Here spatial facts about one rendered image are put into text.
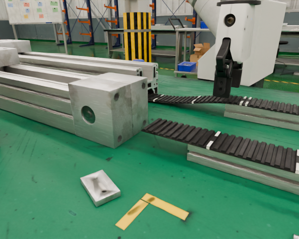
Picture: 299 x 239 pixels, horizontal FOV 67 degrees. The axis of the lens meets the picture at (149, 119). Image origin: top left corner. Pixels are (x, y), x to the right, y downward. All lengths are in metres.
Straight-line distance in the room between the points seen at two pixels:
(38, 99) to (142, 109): 0.20
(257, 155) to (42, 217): 0.25
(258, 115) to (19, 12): 6.49
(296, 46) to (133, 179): 7.75
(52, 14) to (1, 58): 5.50
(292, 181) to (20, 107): 0.49
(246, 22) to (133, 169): 0.30
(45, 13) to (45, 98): 5.86
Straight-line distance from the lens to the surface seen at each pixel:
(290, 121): 0.49
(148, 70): 0.60
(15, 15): 6.83
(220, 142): 0.32
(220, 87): 0.45
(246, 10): 0.44
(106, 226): 0.25
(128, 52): 3.88
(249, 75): 0.75
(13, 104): 0.57
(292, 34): 4.98
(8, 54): 0.70
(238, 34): 0.43
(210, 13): 0.89
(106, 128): 0.36
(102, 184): 0.28
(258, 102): 0.50
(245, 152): 0.31
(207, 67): 0.80
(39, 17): 6.39
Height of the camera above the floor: 0.96
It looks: 23 degrees down
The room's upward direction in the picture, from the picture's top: 1 degrees counter-clockwise
